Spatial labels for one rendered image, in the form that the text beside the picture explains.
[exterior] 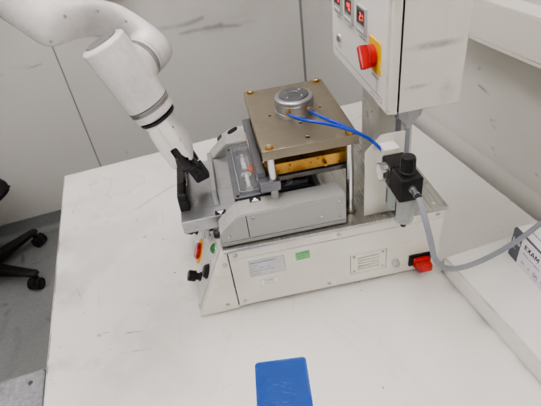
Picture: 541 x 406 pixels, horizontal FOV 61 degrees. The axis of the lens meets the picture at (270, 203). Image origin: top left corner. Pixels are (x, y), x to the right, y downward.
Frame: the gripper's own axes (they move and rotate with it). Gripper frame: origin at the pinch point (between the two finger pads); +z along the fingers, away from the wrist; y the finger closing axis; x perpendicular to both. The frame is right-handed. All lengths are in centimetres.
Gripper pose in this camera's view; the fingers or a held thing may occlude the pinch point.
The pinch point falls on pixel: (198, 171)
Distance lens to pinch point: 99.1
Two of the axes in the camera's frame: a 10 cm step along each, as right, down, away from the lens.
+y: 1.7, 5.9, -7.9
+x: 8.8, -4.5, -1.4
